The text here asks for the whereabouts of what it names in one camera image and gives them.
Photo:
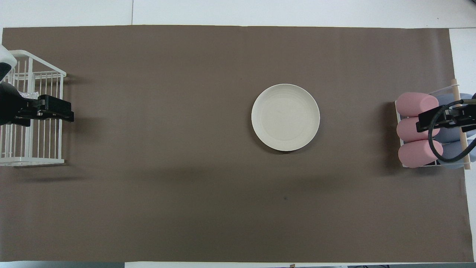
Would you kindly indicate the pink cup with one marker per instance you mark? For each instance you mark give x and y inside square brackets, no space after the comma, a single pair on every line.
[409,129]
[418,153]
[414,104]

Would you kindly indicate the cup holder with wooden dowel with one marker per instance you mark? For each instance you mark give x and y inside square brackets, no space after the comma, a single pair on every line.
[463,139]

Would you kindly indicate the blue cup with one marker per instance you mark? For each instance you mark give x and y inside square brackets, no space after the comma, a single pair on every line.
[453,150]
[448,99]
[452,136]

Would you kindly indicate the cream round plate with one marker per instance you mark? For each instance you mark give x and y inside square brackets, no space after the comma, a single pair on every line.
[285,117]

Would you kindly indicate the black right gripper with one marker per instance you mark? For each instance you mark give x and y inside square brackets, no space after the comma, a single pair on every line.
[470,117]

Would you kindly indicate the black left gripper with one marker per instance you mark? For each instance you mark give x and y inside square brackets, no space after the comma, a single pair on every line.
[7,106]

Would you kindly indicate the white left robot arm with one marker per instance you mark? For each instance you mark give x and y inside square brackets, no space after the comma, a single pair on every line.
[6,59]

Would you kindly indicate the brown table mat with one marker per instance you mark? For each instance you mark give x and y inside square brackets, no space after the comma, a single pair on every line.
[186,186]

